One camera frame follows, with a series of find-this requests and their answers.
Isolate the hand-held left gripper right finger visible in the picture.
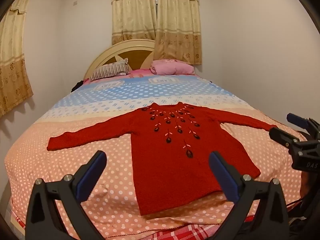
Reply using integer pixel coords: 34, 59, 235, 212
209, 151, 297, 240

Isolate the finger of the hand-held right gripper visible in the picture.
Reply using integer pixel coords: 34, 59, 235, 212
269, 127, 302, 148
287, 113, 320, 133

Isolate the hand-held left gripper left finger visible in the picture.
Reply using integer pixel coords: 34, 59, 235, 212
25, 150, 108, 240

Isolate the red embroidered knit sweater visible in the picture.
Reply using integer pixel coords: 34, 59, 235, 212
47, 102, 278, 216

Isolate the polka dot bed blanket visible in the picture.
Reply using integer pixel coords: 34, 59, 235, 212
4, 74, 308, 239

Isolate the red plaid sheet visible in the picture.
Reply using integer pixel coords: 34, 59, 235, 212
140, 224, 227, 240

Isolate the dark cloth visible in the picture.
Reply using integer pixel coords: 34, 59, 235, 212
71, 80, 85, 93

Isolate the striped pillow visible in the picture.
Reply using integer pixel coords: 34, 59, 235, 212
89, 58, 130, 82

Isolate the pink patterned pillow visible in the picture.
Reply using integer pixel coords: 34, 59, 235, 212
128, 69, 153, 78

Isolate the pink folded blanket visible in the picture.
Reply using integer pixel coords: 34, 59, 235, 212
150, 59, 195, 75

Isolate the cream wooden headboard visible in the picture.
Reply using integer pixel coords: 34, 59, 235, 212
84, 39, 157, 80

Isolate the beige floral curtain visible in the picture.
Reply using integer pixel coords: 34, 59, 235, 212
154, 0, 202, 65
111, 0, 158, 46
0, 0, 34, 117

